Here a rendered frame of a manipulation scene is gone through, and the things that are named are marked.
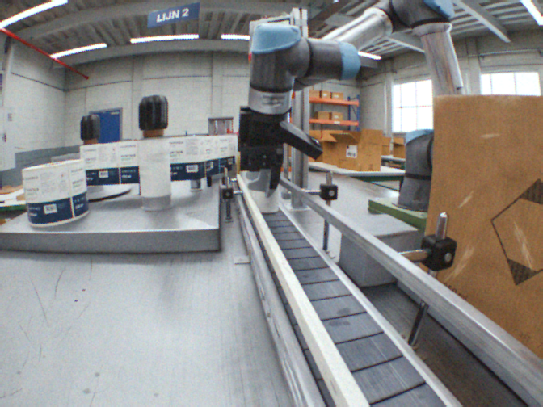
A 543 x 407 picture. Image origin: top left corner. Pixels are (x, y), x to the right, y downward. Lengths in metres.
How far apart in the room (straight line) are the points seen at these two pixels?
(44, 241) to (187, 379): 0.52
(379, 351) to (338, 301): 0.09
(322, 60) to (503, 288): 0.41
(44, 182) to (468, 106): 0.81
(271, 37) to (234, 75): 8.18
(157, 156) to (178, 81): 7.80
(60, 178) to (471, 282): 0.81
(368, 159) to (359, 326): 2.26
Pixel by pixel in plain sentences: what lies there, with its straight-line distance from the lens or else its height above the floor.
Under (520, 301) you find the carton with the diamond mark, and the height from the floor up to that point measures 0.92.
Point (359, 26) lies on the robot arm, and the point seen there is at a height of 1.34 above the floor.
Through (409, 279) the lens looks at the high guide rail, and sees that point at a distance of 0.22.
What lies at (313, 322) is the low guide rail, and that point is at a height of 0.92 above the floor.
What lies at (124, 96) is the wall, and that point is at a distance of 8.66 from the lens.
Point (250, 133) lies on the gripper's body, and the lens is 0.50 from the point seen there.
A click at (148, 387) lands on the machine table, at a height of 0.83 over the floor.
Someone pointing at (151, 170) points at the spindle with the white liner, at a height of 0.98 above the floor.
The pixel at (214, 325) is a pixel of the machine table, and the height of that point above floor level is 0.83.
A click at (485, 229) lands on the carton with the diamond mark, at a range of 0.33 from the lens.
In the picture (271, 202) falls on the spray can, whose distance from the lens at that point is 0.64.
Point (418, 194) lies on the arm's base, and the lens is 0.83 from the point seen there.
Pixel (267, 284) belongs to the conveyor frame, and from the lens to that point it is 0.35.
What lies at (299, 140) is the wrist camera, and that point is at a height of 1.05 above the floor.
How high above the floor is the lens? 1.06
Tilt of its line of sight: 14 degrees down
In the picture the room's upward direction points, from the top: straight up
